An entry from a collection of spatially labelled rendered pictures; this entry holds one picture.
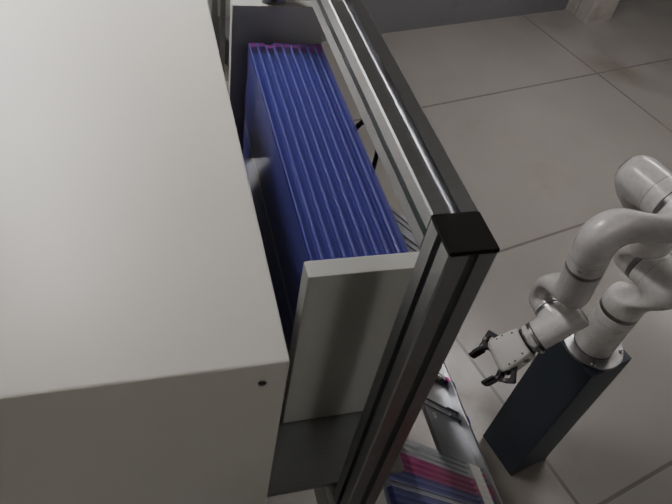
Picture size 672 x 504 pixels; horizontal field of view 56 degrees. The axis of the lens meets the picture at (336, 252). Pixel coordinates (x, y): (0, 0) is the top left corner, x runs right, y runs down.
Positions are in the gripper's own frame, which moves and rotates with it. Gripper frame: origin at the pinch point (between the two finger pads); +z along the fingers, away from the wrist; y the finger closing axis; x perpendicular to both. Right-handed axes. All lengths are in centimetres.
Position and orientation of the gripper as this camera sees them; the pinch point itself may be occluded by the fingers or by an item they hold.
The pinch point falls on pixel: (479, 368)
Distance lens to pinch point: 185.2
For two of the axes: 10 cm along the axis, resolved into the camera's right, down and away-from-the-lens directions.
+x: -5.9, -4.1, -7.0
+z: -7.7, 5.4, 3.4
